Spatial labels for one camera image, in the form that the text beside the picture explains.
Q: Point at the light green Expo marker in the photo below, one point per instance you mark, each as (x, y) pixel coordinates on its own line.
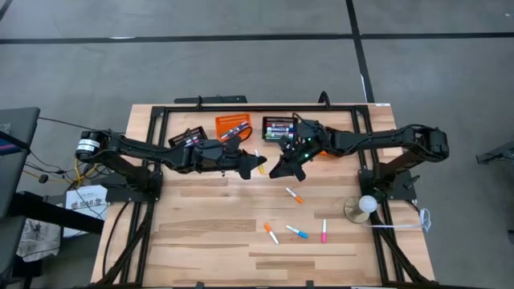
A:
(275, 137)

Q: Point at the purple-capped white thin marker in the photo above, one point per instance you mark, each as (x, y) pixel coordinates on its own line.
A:
(194, 140)
(240, 127)

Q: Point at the patterned cloth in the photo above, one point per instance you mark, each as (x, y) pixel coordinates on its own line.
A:
(38, 241)

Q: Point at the black bar device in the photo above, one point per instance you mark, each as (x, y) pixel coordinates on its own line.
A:
(217, 99)

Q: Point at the yellow-capped white thin marker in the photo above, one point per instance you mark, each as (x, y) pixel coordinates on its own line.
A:
(260, 165)

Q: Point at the blue-capped white thin marker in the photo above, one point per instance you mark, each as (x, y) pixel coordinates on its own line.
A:
(297, 231)

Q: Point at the grey side table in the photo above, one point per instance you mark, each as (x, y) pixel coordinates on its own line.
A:
(16, 168)

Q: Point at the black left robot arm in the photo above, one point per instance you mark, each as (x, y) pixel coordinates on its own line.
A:
(140, 149)

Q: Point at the white paper sheet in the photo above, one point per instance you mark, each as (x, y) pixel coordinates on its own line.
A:
(86, 200)

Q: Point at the red thin dry-erase marker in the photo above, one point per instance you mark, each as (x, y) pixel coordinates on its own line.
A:
(229, 133)

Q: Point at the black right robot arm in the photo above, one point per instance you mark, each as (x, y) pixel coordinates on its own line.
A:
(381, 138)

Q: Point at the black clamp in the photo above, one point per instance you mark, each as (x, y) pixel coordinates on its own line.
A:
(324, 96)

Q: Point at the black slotted plastic basket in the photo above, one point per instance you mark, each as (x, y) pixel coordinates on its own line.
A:
(277, 119)
(180, 138)

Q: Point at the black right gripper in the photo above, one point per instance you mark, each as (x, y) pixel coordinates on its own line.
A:
(307, 142)

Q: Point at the brass lamp with white bulb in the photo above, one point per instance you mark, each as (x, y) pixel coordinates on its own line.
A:
(367, 204)

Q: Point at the red Expo marker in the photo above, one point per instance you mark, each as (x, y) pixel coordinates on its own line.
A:
(275, 125)

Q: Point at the green thin marker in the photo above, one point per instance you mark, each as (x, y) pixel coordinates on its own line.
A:
(237, 131)

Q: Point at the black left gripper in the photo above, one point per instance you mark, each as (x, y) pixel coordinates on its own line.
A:
(217, 156)

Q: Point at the black-capped white thin marker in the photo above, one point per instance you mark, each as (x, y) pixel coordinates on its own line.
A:
(235, 130)

